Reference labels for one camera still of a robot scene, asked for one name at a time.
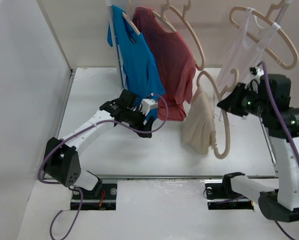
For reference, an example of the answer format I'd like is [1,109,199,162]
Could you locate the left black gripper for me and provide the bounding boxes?
[124,106,154,138]

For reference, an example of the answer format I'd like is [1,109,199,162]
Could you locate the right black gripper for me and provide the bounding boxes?
[217,81,271,118]

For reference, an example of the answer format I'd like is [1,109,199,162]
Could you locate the wooden hanger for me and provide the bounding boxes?
[122,0,141,36]
[151,10,177,33]
[160,0,206,71]
[226,0,299,70]
[195,68,241,160]

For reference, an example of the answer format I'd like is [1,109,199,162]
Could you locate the beige trousers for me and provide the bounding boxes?
[181,86,216,155]

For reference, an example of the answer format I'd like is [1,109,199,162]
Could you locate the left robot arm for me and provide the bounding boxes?
[41,89,158,199]

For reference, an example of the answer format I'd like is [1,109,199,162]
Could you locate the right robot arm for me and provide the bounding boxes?
[217,74,299,223]

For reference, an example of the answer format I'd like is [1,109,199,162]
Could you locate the wooden hanger under tank top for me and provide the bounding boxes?
[226,0,299,70]

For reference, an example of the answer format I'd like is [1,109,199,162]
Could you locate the wooden hanger under blue shirt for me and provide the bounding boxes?
[122,0,141,36]

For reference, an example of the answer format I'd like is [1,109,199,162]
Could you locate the wooden hanger under red shirt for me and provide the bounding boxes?
[151,10,177,33]

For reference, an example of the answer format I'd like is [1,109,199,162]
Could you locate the blue t-shirt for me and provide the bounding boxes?
[106,5,167,118]

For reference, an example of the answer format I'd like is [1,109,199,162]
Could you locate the white tank top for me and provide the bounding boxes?
[212,7,282,123]

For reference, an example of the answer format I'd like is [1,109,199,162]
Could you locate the red t-shirt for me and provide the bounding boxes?
[132,6,196,122]

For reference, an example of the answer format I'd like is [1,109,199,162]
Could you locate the white clothes rack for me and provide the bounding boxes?
[106,0,299,88]

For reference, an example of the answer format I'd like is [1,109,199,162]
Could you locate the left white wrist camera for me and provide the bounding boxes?
[140,98,158,116]

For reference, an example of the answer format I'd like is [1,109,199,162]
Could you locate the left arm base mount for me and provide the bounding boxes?
[81,182,118,211]

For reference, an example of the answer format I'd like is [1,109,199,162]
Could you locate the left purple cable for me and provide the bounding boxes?
[37,92,169,240]

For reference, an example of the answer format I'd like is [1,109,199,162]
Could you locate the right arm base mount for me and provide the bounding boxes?
[203,182,254,211]

